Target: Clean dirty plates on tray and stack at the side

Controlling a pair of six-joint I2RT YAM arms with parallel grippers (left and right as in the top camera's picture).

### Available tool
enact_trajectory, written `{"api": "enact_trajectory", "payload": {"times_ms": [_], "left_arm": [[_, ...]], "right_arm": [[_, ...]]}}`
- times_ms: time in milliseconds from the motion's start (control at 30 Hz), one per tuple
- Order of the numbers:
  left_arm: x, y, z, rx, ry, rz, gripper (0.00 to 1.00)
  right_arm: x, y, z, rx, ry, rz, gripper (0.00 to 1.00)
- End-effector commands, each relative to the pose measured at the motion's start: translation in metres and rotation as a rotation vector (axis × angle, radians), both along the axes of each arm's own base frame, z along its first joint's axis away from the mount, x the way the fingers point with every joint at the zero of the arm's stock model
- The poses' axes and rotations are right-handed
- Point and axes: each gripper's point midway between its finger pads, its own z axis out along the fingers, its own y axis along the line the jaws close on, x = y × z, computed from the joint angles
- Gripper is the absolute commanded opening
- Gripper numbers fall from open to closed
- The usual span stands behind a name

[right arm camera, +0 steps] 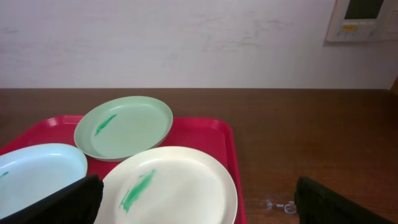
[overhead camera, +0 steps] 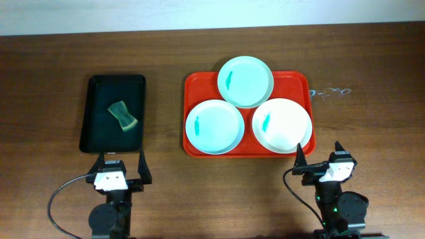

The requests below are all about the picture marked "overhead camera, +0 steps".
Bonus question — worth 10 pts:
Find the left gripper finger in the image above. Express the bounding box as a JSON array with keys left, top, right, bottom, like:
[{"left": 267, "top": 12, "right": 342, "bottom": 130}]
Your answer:
[
  {"left": 137, "top": 149, "right": 152, "bottom": 185},
  {"left": 88, "top": 153, "right": 104, "bottom": 175}
]

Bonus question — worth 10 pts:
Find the white cream plate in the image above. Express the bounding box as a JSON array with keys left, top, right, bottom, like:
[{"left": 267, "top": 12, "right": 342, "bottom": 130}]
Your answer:
[{"left": 252, "top": 98, "right": 313, "bottom": 154}]

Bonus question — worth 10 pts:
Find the green yellow sponge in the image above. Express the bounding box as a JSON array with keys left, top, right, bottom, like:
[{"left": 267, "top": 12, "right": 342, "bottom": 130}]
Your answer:
[{"left": 108, "top": 101, "right": 138, "bottom": 132}]

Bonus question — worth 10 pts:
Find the light blue plate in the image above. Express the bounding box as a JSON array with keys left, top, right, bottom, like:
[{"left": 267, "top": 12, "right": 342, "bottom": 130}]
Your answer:
[{"left": 185, "top": 100, "right": 245, "bottom": 155}]

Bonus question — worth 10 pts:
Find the mint green plate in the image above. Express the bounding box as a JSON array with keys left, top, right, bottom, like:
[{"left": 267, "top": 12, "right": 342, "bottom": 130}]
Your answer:
[{"left": 217, "top": 56, "right": 274, "bottom": 108}]

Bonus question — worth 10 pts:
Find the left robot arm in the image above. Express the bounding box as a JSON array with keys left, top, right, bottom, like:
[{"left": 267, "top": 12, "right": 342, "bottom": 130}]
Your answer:
[{"left": 86, "top": 151, "right": 152, "bottom": 239}]

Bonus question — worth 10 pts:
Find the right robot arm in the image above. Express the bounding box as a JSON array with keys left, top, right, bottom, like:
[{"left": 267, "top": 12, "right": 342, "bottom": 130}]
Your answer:
[{"left": 292, "top": 141, "right": 369, "bottom": 238}]

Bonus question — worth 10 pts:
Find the black rectangular tray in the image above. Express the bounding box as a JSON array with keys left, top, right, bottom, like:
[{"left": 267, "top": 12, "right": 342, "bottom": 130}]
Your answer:
[{"left": 79, "top": 74, "right": 146, "bottom": 153}]

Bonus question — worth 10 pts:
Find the red plastic tray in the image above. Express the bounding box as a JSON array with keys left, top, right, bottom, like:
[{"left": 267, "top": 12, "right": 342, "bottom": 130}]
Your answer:
[{"left": 183, "top": 71, "right": 313, "bottom": 158}]

